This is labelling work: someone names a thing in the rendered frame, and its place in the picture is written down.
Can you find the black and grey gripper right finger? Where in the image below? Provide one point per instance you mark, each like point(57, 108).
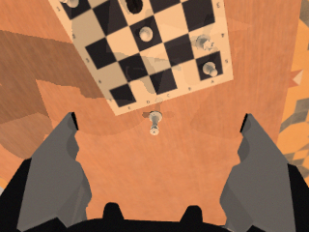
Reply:
point(264, 192)

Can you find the black and cream chessboard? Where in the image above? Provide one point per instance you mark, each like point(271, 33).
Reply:
point(132, 73)

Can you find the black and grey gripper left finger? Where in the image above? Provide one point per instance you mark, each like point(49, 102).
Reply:
point(49, 191)

